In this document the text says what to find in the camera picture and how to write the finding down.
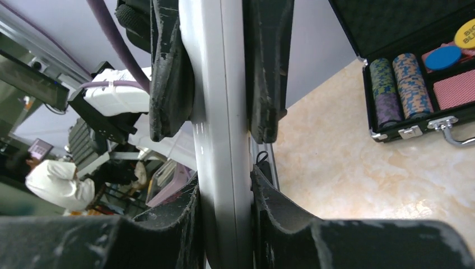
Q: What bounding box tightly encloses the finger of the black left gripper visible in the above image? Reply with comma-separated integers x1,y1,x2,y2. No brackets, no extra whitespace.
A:
243,0,294,144

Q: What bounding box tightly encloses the person in white coat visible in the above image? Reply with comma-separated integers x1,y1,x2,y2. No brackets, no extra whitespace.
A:
25,160,95,211

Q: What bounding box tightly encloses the blue poker chip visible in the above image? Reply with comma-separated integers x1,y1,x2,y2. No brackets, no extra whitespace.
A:
424,46,462,71

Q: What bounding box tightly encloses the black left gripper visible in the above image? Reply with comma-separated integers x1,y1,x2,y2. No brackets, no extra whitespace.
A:
115,0,195,142

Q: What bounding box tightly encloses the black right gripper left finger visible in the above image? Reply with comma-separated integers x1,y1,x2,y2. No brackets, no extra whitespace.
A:
1,178,204,268

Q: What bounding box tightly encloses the yellow poker chip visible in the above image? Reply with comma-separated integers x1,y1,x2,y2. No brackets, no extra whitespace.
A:
454,18,475,49

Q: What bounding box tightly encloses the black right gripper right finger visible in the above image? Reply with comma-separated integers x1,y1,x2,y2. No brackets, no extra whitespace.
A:
251,167,474,268

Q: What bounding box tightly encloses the pink card deck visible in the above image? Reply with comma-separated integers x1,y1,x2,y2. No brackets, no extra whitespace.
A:
433,70,474,110

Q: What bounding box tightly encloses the black poker chip case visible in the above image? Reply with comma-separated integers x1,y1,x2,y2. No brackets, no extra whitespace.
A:
330,1,474,147

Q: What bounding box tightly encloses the white remote control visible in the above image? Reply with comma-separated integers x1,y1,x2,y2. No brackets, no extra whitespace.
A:
179,1,254,268

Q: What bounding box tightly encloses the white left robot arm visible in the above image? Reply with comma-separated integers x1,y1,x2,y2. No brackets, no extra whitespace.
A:
69,1,294,153

